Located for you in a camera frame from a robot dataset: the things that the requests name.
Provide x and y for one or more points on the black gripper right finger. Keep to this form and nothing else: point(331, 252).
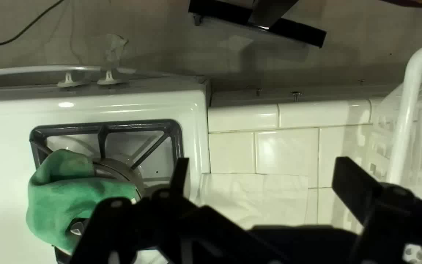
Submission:
point(401, 225)

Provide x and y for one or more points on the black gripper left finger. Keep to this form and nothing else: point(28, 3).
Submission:
point(123, 229)

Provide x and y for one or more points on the round metal pot lid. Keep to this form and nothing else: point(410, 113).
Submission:
point(120, 170)

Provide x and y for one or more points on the green cloth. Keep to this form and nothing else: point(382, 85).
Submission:
point(61, 195)

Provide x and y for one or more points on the white plastic dish rack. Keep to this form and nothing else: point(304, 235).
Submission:
point(410, 122)

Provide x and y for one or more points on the white gas stove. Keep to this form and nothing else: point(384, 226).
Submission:
point(6, 147)

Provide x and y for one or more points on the white stove knob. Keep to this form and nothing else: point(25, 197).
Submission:
point(108, 79)
point(69, 82)

